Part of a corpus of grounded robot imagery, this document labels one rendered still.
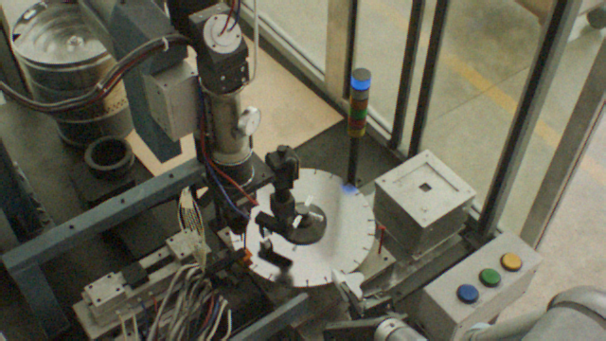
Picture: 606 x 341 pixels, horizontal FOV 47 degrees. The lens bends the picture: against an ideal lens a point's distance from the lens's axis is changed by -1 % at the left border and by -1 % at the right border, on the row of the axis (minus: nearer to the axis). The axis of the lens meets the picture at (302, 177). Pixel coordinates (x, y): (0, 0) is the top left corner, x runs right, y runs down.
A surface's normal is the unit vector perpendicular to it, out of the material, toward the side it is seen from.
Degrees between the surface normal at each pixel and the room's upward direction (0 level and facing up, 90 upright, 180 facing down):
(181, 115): 90
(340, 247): 0
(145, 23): 0
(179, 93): 90
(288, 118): 0
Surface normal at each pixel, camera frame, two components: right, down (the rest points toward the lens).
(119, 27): -0.69, 0.06
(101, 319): 0.59, 0.62
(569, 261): 0.01, -0.64
